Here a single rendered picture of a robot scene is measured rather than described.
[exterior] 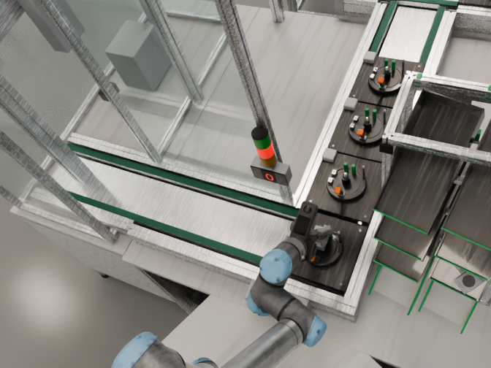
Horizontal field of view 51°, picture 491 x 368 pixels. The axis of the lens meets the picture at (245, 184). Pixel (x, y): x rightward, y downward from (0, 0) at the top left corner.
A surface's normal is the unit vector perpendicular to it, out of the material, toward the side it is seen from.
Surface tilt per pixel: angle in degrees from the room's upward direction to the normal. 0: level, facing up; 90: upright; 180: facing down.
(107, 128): 0
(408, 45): 0
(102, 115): 0
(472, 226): 25
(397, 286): 45
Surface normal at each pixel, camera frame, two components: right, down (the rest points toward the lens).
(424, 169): -0.43, -0.11
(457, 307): -0.54, 0.21
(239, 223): -0.22, -0.49
